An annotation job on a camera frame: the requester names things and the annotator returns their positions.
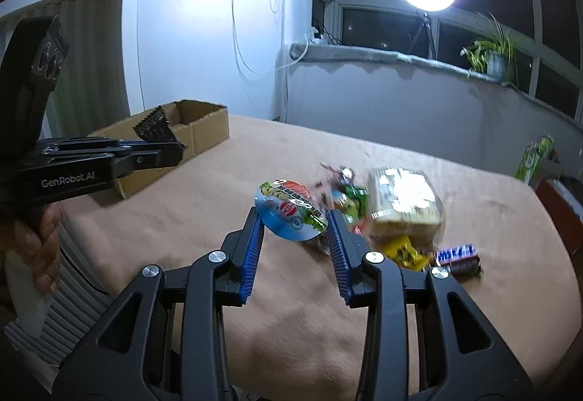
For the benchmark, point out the green and white bag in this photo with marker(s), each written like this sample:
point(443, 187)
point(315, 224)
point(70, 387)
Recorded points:
point(533, 159)

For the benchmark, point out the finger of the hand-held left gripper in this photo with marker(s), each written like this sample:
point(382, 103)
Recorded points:
point(91, 145)
point(145, 162)

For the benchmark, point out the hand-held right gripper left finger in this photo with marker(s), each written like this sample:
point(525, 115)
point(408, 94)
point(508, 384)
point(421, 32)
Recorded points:
point(248, 255)

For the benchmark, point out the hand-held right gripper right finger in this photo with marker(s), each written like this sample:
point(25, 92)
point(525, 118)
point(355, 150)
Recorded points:
point(340, 260)

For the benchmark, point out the brown cardboard box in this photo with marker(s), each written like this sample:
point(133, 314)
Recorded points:
point(200, 128)

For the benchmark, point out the small dark pink snack packet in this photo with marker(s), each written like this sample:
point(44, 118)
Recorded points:
point(332, 178)

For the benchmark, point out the blue candy bar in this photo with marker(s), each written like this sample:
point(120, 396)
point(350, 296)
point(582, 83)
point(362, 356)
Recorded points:
point(457, 253)

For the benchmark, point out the grey windowsill cloth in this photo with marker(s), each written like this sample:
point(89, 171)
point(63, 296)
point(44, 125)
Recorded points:
point(364, 55)

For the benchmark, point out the potted green plant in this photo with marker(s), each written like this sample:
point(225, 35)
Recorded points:
point(494, 57)

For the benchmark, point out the white cabinet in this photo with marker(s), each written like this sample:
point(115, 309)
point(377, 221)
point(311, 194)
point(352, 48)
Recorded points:
point(200, 18)

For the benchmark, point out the person's left hand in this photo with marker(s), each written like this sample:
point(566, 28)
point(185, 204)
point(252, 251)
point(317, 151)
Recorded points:
point(43, 246)

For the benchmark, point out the dark brown candy bar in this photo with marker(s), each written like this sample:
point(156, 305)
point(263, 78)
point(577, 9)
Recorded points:
point(464, 266)

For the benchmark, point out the yellow snack packet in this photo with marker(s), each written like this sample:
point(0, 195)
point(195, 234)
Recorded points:
point(405, 255)

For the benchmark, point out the green snack packet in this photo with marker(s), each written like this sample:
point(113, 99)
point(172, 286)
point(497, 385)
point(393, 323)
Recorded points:
point(353, 203)

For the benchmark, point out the striped curtain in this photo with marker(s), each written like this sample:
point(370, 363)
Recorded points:
point(91, 64)

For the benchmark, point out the bread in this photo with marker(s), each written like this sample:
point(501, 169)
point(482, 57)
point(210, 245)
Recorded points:
point(405, 205)

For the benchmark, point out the striped cloth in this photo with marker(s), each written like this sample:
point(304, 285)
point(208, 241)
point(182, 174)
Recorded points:
point(82, 282)

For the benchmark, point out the black serrated snack packet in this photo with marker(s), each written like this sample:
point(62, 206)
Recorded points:
point(155, 128)

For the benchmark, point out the tan blanket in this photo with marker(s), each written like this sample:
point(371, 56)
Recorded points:
point(455, 328)

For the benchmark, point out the power strip with plugs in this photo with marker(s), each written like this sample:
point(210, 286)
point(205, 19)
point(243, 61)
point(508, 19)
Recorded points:
point(315, 35)

